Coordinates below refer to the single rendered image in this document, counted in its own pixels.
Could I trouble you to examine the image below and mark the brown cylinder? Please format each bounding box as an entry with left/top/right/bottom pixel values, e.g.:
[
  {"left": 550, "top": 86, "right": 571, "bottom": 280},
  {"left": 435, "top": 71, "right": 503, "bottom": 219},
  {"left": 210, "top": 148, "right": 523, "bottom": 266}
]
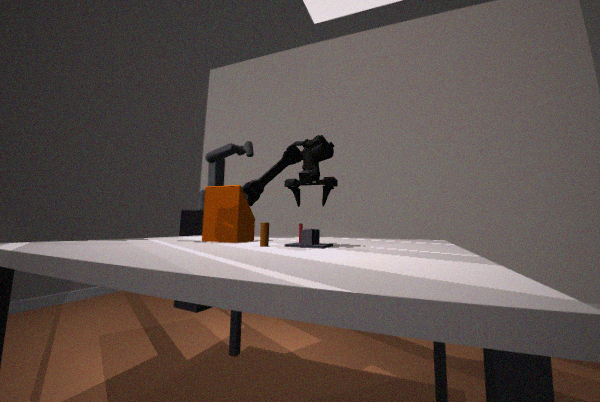
[{"left": 260, "top": 223, "right": 269, "bottom": 247}]

